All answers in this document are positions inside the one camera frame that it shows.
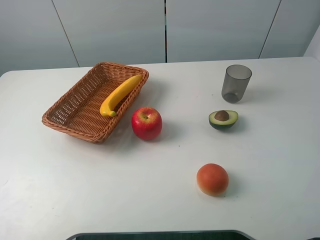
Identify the halved avocado with pit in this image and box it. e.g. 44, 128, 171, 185
208, 110, 239, 130

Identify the orange-red peach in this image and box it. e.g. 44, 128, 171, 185
196, 163, 229, 196

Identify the brown wicker basket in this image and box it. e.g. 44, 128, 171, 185
42, 62, 149, 144

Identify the yellow banana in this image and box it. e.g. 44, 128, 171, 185
99, 74, 143, 117

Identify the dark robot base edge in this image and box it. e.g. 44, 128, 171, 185
68, 231, 250, 240

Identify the red apple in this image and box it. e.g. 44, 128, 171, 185
131, 107, 163, 141

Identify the grey translucent plastic cup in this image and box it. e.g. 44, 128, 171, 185
221, 64, 252, 104

